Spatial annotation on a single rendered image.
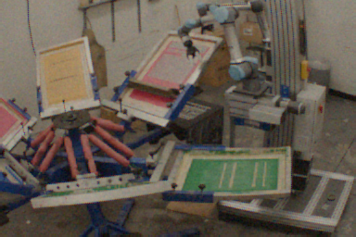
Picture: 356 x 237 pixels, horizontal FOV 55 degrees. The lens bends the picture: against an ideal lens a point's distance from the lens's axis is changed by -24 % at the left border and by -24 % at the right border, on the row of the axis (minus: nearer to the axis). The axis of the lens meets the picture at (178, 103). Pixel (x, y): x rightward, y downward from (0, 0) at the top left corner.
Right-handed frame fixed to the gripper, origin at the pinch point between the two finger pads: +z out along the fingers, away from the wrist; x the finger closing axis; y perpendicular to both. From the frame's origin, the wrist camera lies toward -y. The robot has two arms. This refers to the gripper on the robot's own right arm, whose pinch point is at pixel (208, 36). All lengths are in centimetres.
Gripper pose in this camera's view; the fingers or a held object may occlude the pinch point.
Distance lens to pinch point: 363.7
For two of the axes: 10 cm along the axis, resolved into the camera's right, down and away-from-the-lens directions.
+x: 6.1, -5.9, 5.3
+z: 2.5, 7.8, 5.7
